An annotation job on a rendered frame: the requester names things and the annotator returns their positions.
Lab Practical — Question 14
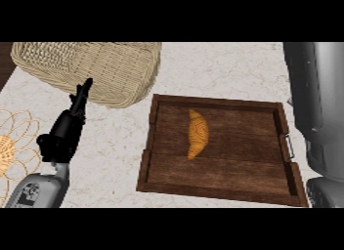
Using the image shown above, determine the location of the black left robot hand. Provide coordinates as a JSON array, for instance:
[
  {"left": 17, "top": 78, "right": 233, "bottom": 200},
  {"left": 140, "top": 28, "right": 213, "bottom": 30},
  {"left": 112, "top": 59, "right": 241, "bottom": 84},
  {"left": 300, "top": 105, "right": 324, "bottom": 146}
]
[{"left": 34, "top": 77, "right": 93, "bottom": 164}]

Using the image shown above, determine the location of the brown wooden tray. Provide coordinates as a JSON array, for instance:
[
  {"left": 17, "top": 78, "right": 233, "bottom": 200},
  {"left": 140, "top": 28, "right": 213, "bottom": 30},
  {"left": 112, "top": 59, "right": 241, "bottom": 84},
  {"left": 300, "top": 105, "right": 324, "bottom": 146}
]
[{"left": 134, "top": 93, "right": 310, "bottom": 208}]

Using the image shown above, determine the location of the woven flower-shaped placemat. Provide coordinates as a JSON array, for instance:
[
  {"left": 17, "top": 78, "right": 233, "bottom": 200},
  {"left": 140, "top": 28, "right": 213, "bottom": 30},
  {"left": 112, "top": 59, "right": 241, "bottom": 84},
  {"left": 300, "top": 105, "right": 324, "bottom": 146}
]
[{"left": 0, "top": 108, "right": 41, "bottom": 200}]

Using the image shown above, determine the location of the pale wicker basket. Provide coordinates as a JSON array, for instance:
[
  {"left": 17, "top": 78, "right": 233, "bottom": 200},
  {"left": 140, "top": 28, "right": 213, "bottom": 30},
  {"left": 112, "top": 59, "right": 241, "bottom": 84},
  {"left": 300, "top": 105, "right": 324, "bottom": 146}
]
[{"left": 8, "top": 41, "right": 162, "bottom": 109}]

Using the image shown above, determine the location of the orange croissant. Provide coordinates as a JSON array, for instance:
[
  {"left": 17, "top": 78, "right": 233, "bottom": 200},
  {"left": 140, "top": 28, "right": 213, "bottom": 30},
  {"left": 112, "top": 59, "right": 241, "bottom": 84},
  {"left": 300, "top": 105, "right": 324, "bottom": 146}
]
[{"left": 185, "top": 108, "right": 210, "bottom": 161}]

